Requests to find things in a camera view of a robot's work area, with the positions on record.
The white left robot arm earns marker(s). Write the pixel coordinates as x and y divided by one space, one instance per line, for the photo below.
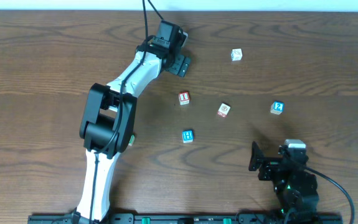
108 122

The red letter I block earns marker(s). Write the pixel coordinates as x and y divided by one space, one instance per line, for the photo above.
184 98

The red-edged picture block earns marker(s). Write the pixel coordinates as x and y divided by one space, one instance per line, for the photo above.
223 110

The green letter B block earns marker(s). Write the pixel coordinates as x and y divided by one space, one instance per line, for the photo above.
132 138

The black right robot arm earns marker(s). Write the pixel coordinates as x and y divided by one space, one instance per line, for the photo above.
295 188

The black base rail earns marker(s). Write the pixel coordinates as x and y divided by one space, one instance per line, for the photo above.
128 218

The blue letter H block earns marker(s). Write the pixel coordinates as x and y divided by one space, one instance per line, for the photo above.
187 136

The white picture block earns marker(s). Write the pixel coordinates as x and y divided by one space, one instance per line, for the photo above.
236 54

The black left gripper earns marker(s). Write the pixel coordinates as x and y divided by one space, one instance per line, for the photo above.
181 65

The blue number 2 block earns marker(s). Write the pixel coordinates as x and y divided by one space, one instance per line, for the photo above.
277 107

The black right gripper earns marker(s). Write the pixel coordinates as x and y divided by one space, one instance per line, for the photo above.
266 162

